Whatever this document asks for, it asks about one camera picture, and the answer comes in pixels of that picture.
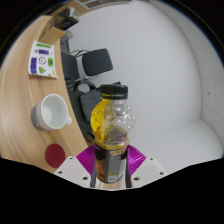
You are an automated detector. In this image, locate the black padded office chair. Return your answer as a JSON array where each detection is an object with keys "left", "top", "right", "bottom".
[{"left": 60, "top": 48, "right": 114, "bottom": 81}]

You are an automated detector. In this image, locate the white and grey mug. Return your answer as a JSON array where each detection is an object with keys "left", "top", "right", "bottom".
[{"left": 30, "top": 93, "right": 73, "bottom": 131}]

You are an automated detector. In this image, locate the clear black-capped drink bottle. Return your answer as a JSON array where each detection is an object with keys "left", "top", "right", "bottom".
[{"left": 90, "top": 84, "right": 137, "bottom": 185}]

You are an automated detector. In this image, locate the flat round red coaster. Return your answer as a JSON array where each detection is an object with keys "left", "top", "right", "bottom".
[{"left": 44, "top": 143, "right": 67, "bottom": 169}]

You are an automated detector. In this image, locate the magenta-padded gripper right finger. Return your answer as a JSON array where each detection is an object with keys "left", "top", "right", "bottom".
[{"left": 125, "top": 143, "right": 168, "bottom": 188}]

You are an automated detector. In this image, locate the wooden glass-door cabinet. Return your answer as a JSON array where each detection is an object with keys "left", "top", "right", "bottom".
[{"left": 71, "top": 0, "right": 129, "bottom": 10}]

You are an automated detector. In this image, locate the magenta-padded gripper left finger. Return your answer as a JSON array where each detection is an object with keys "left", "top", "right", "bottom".
[{"left": 53, "top": 143, "right": 98, "bottom": 188}]

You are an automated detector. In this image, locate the brown cardboard box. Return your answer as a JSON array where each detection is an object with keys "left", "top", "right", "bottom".
[{"left": 39, "top": 25, "right": 66, "bottom": 44}]

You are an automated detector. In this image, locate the grey backpack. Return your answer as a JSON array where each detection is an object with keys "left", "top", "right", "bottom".
[{"left": 79, "top": 91, "right": 102, "bottom": 116}]

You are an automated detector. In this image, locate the white printed sticker sheet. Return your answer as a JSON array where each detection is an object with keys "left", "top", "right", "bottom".
[{"left": 28, "top": 40, "right": 58, "bottom": 79}]

